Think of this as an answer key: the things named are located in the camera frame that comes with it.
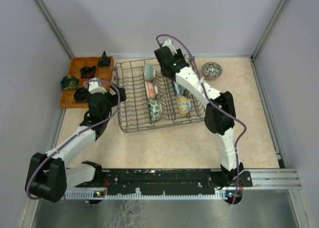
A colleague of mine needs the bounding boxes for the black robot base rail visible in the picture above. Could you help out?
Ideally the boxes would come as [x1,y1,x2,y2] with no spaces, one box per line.
[72,169,253,204]

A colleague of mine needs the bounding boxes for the orange white patterned bowl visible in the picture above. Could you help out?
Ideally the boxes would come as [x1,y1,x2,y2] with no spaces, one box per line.
[145,81,159,99]

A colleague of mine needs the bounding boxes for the green leaf patterned bowl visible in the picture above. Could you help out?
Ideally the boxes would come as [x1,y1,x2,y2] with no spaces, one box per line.
[148,99,162,122]

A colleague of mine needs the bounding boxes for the dark speckled bowl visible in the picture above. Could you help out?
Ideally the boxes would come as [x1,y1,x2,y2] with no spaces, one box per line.
[202,62,223,80]

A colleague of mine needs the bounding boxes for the blue white floral bowl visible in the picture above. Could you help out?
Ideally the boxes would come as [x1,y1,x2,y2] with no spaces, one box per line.
[172,81,185,96]

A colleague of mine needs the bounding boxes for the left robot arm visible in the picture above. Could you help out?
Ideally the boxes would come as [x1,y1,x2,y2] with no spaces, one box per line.
[25,84,127,203]

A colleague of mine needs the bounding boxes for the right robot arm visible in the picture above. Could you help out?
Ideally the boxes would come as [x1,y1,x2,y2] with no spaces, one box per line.
[154,39,247,186]

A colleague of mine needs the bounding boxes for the yellow blue patterned bowl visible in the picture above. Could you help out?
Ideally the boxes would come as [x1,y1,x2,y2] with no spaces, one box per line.
[176,95,191,117]

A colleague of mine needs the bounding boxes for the grey wire dish rack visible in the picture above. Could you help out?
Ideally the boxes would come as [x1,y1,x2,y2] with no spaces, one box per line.
[113,57,205,133]

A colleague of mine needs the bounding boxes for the aluminium frame rail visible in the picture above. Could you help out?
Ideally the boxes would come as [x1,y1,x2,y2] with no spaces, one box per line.
[248,169,301,189]

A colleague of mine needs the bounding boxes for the wooden compartment tray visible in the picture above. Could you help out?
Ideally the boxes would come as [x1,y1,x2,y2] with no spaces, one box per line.
[59,56,115,109]

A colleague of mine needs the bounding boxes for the pale green grid bowl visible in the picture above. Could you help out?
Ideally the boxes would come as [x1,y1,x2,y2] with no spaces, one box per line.
[144,63,156,82]

